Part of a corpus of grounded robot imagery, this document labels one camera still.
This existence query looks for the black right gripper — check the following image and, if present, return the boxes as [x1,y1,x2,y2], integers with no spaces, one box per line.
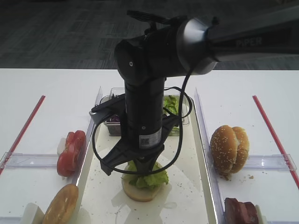
[100,114,180,176]

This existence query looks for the lettuce leaf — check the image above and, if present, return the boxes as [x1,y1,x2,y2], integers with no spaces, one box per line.
[122,170,169,189]

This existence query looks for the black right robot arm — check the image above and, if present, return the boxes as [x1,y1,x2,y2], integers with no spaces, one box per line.
[92,6,299,175]

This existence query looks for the green lettuce in container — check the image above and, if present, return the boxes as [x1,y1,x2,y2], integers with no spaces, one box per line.
[163,95,179,115]

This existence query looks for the rear tomato slice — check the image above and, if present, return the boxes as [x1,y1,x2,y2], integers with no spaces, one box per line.
[65,130,86,149]

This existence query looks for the tomato slice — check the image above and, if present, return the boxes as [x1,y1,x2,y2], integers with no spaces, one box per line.
[57,138,85,177]
[65,130,86,149]

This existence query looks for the front tomato slice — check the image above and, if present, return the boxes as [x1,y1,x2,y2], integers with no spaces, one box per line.
[57,138,85,177]

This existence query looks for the white holder behind tomato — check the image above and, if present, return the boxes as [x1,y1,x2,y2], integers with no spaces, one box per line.
[57,138,66,156]

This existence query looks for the brown meat patty slices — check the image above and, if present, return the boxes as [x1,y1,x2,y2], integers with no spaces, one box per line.
[224,198,259,224]

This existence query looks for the white holder by meat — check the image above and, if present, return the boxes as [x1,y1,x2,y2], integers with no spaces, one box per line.
[255,205,268,224]

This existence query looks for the bottom bun half on tray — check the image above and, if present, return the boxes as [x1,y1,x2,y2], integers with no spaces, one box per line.
[121,180,166,202]

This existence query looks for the clear plastic salad container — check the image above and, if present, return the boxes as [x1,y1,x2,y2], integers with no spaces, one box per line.
[100,87,190,136]

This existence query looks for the metal baking tray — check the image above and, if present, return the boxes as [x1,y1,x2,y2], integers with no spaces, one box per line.
[76,105,218,224]

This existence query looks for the shredded purple cabbage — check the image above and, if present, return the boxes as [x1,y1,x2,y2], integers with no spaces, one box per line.
[109,93,122,123]

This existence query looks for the left long acrylic divider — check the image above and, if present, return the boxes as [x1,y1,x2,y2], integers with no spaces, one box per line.
[71,86,103,187]

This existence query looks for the long acrylic divider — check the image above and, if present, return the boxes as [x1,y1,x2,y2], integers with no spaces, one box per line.
[194,90,226,224]
[71,86,103,187]

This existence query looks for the front sesame bun top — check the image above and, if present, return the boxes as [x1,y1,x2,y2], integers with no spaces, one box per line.
[210,125,237,174]

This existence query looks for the sesame bun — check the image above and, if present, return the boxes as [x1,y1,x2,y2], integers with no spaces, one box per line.
[210,125,237,174]
[231,126,249,174]

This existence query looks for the right long acrylic divider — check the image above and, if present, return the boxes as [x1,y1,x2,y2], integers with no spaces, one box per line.
[194,90,226,224]

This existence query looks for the rear sesame bun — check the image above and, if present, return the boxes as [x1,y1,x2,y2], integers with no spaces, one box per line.
[231,126,249,174]

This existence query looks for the right red tape strip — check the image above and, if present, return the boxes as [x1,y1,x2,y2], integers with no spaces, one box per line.
[252,95,299,188]

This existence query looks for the red tape strip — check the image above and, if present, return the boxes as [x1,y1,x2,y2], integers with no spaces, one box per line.
[252,95,299,188]
[0,95,46,174]

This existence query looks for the left red tape strip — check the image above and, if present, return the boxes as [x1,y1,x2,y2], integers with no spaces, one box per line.
[0,95,46,174]

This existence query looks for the white holder by patty disc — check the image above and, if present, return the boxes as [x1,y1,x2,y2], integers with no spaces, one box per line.
[20,203,44,224]

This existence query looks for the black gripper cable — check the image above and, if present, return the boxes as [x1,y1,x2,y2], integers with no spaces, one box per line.
[92,67,195,175]

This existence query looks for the gripper mounted camera box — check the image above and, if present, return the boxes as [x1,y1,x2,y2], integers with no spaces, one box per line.
[89,94,125,124]

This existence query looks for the right upper acrylic rail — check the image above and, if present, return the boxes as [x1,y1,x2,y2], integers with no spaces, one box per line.
[243,154,297,171]

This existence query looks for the acrylic rail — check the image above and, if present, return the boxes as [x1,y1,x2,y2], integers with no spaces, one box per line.
[0,152,58,169]
[243,154,297,171]

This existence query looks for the left upper acrylic rail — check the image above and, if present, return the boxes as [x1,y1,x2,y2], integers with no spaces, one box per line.
[0,152,58,169]

